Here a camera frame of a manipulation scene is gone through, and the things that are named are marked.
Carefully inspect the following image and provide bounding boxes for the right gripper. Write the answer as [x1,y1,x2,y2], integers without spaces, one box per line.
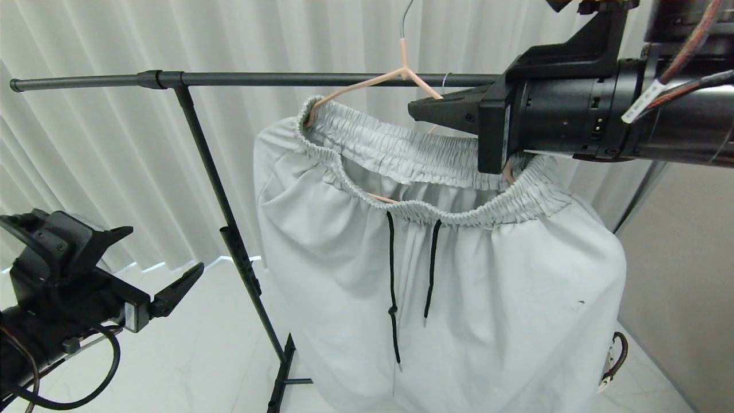
[478,57,646,176]

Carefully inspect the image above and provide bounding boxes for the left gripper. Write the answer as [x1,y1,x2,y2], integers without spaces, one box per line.
[11,227,205,345]

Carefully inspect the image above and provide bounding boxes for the pink clothes hanger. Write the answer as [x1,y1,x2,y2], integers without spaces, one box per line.
[303,0,517,205]

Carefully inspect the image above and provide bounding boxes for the pale grey shorts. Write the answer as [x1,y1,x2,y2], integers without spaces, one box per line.
[252,95,627,413]

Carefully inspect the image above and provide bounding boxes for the black clothes rack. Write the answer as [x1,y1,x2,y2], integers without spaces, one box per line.
[9,70,505,413]

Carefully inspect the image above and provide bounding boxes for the white laundry basket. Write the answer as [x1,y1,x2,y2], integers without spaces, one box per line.
[598,331,630,393]

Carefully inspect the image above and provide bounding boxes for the white curtain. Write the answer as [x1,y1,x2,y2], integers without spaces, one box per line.
[0,0,669,276]

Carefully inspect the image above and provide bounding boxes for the black cable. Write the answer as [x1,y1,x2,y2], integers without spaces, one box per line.
[0,324,122,411]

